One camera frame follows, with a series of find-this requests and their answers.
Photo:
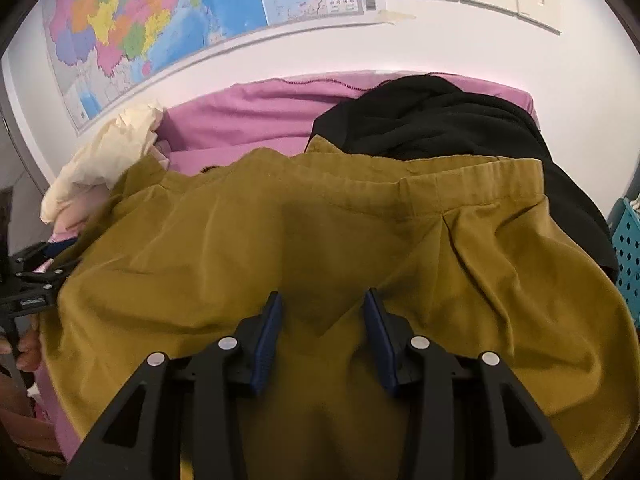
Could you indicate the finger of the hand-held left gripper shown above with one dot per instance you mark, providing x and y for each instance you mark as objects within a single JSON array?
[
  {"x": 50, "y": 280},
  {"x": 35, "y": 255}
]

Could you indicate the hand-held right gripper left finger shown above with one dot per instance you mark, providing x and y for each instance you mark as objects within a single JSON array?
[{"x": 267, "y": 345}]

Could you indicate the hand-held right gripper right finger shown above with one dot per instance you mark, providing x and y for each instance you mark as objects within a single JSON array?
[{"x": 380, "y": 345}]

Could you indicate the mustard yellow pants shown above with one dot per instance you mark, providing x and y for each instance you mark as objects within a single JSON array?
[{"x": 200, "y": 240}]

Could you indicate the black jacket with gold buttons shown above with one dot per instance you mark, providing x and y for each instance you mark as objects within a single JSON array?
[{"x": 425, "y": 120}]

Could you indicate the person's left forearm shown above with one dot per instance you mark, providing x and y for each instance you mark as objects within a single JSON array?
[{"x": 20, "y": 410}]

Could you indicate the person's left hand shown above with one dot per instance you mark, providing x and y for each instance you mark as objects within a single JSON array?
[{"x": 27, "y": 347}]

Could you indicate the pale pink garment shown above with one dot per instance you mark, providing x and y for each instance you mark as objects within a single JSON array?
[{"x": 75, "y": 215}]

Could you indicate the cream garment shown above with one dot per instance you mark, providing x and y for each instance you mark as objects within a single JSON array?
[{"x": 100, "y": 155}]

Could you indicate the pink daisy print bedsheet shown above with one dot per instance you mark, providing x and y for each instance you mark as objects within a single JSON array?
[{"x": 240, "y": 115}]

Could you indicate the teal perforated plastic basket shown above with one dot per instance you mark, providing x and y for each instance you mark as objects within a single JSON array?
[{"x": 627, "y": 255}]

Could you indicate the beige tape strip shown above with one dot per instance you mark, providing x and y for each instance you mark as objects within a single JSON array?
[{"x": 395, "y": 16}]

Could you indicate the colourful wall map poster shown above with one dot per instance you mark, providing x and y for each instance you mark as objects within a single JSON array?
[{"x": 200, "y": 0}]

